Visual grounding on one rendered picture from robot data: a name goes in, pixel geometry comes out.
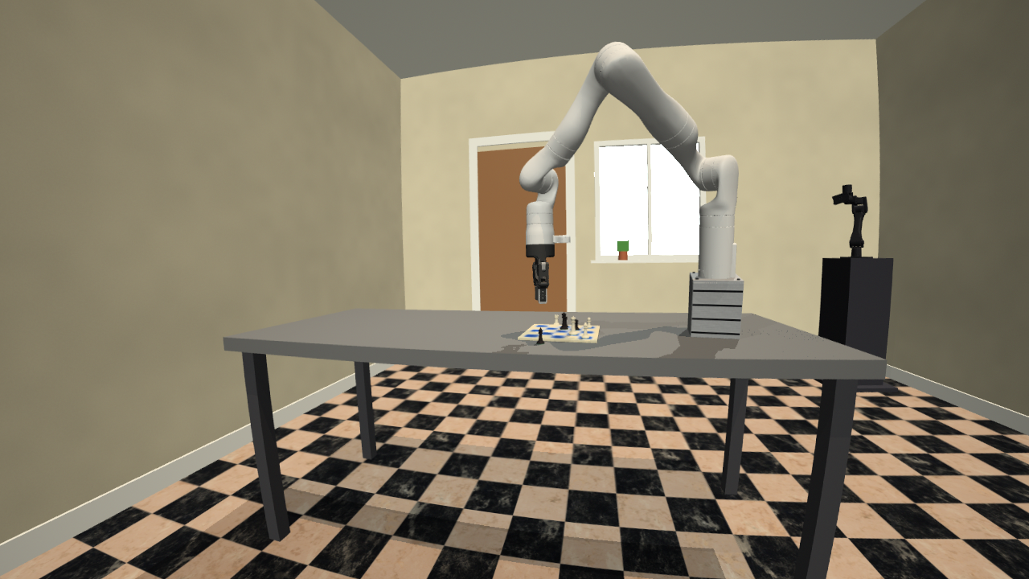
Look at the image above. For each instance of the blue and cream chessboard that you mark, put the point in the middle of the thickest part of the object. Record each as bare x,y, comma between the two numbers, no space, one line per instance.
554,333

